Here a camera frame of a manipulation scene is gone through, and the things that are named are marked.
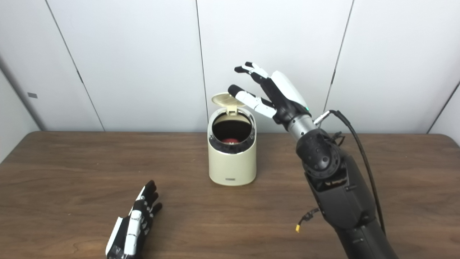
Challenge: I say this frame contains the left white-black robot hand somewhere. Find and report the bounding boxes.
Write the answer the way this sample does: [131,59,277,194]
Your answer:
[105,180,163,259]

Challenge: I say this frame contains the right white-black robot hand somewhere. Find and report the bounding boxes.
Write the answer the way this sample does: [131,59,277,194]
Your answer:
[228,62,312,126]

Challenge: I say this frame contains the round cream bin lid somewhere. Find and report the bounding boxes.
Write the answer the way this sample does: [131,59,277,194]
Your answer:
[211,92,247,115]

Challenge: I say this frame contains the cream-colored desktop bin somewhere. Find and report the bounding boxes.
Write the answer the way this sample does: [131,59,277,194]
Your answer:
[207,107,257,186]

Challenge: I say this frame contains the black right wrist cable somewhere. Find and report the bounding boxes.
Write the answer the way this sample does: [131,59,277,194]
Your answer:
[314,110,387,235]

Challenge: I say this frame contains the thin cable with yellow connector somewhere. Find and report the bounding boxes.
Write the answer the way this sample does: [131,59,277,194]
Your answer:
[295,208,320,233]

